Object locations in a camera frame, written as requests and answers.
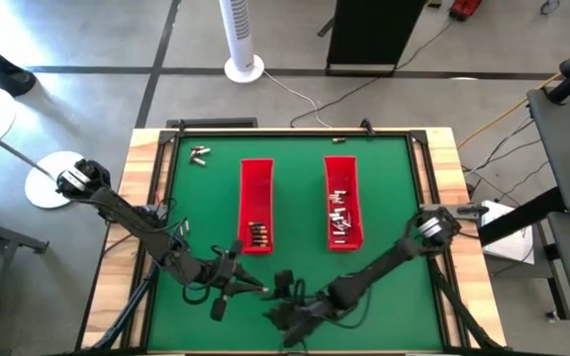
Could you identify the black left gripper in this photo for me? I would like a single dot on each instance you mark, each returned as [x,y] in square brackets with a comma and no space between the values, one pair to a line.
[223,277]

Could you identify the green table mat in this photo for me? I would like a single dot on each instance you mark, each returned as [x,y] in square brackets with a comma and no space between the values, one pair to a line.
[404,316]

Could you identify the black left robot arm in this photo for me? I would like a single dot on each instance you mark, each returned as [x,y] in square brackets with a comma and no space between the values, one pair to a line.
[131,222]

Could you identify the red plastic bin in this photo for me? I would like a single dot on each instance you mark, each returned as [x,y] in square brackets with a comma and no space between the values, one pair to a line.
[347,173]
[256,188]

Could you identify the white round pedestal table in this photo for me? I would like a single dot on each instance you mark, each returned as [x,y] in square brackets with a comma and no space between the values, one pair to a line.
[42,190]

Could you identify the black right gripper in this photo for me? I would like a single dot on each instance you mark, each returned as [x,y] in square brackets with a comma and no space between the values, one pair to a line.
[305,311]

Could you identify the black curved stand leg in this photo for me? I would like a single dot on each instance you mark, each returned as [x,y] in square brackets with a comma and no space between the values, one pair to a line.
[8,76]

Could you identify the black cabinet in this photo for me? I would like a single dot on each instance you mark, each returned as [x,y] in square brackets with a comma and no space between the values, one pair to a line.
[369,34]

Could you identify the grey caster wheel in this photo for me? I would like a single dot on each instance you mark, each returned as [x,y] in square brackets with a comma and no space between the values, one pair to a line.
[549,6]

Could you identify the red floor device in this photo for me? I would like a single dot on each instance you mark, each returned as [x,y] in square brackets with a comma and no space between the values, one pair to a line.
[464,9]

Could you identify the black clamp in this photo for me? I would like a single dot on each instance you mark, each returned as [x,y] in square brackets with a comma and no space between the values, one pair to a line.
[182,124]
[366,127]

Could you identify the black diagonal bar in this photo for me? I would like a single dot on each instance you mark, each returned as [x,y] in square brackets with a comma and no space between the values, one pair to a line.
[522,217]

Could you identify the white tower fan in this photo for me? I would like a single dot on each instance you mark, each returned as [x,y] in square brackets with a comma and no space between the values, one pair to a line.
[238,29]

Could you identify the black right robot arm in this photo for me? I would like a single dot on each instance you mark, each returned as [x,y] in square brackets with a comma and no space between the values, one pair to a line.
[379,267]

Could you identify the grey metal stand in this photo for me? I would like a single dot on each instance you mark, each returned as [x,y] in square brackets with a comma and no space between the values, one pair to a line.
[18,237]

